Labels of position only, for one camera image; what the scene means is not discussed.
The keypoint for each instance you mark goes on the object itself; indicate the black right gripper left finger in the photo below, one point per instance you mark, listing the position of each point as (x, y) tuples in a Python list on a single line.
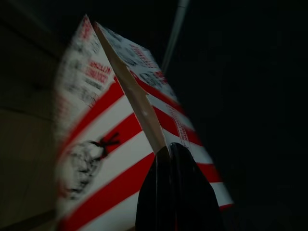
[(156, 192)]

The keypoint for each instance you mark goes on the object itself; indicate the red white striped food box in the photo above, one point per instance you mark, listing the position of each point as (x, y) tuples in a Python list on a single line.
[(115, 149)]

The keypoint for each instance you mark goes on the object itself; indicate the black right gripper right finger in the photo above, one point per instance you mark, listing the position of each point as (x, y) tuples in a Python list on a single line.
[(192, 197)]

